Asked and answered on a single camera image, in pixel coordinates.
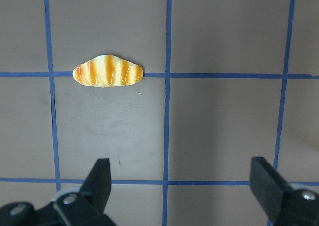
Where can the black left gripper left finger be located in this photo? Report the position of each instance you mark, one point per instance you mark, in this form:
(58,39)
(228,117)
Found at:
(85,207)

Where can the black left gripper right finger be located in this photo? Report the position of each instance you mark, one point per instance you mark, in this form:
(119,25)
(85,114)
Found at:
(285,204)

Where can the yellow striped toy bread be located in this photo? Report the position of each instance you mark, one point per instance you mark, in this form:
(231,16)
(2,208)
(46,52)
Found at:
(106,71)

